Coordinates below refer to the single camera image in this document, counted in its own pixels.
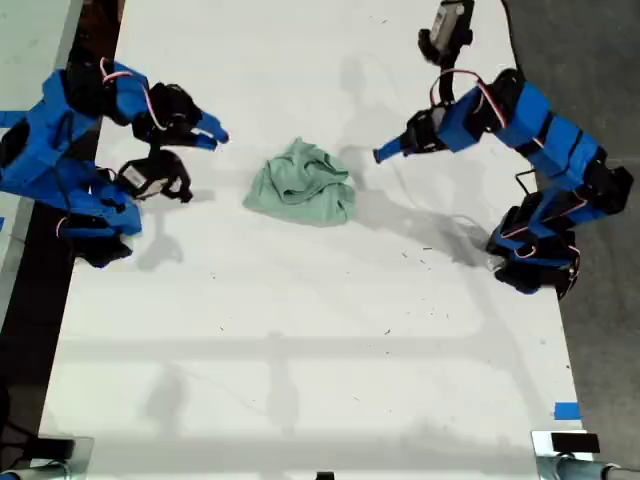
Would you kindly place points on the black camera stalk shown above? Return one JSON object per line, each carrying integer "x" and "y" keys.
{"x": 444, "y": 82}
{"x": 156, "y": 150}

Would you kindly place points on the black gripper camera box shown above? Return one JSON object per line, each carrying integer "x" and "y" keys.
{"x": 150, "y": 175}
{"x": 447, "y": 25}

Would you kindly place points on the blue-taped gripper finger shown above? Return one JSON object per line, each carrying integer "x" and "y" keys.
{"x": 392, "y": 145}
{"x": 397, "y": 154}
{"x": 212, "y": 125}
{"x": 204, "y": 140}

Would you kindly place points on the metal table clamp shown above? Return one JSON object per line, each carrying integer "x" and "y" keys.
{"x": 75, "y": 465}
{"x": 565, "y": 467}

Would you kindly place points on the long blue tape strip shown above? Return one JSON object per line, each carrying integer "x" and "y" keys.
{"x": 12, "y": 118}

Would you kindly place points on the white side table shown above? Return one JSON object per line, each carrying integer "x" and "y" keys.
{"x": 30, "y": 30}

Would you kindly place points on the pale green t-shirt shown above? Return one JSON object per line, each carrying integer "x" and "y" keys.
{"x": 300, "y": 185}

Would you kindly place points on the small black box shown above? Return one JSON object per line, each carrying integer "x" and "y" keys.
{"x": 575, "y": 442}
{"x": 55, "y": 447}

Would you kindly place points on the short blue tape piece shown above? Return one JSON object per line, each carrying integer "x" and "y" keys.
{"x": 567, "y": 411}

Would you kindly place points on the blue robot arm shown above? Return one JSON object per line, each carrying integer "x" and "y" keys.
{"x": 550, "y": 135}
{"x": 40, "y": 145}

